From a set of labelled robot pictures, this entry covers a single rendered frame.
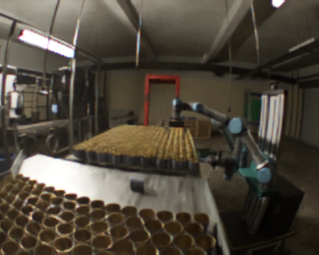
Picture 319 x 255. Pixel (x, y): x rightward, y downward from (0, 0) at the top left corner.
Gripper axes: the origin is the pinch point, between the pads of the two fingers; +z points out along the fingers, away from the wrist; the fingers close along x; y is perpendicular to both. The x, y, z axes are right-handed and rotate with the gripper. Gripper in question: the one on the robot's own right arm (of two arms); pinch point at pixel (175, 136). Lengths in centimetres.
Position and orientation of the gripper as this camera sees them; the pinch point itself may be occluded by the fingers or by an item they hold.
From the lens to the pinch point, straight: 138.0
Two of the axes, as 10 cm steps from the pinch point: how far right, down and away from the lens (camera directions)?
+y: -1.3, 1.7, -9.8
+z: -0.4, 9.8, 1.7
